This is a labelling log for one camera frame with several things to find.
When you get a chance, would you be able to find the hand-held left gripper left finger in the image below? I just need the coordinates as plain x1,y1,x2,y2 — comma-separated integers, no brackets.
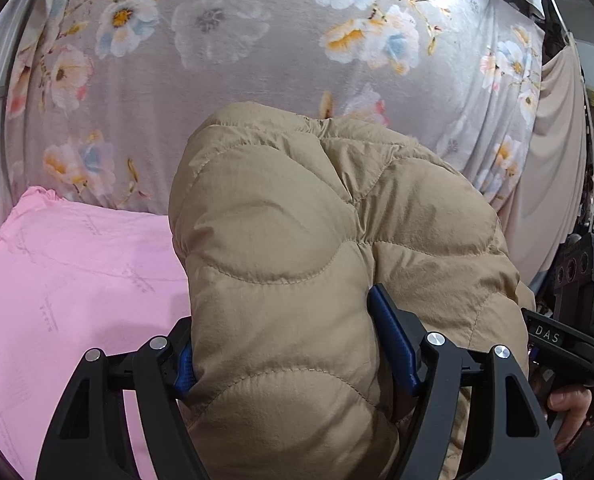
35,316,210,480

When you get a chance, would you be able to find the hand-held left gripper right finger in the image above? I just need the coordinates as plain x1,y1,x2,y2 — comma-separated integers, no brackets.
366,283,563,480

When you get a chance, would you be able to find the khaki quilted jacket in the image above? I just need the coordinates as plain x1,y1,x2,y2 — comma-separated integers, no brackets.
168,101,537,480

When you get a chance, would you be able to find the person's right hand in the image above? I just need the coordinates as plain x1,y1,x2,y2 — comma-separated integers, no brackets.
546,387,594,455

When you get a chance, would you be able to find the beige curtain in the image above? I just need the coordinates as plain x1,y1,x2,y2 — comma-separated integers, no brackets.
494,47,594,293

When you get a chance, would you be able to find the pink blanket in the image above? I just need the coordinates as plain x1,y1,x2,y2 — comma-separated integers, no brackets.
0,186,195,480

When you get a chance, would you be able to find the grey floral blanket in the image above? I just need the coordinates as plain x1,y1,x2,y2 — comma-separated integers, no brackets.
4,0,545,211

